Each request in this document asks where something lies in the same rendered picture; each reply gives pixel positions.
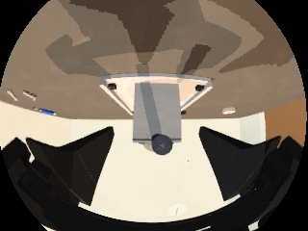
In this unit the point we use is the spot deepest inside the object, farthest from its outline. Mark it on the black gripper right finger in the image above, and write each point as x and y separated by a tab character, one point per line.
233	161

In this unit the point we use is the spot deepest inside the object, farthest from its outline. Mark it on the dark grey metal shaft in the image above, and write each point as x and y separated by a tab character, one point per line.
161	144

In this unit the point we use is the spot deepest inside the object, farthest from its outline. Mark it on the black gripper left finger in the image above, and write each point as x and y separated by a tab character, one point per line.
77	164

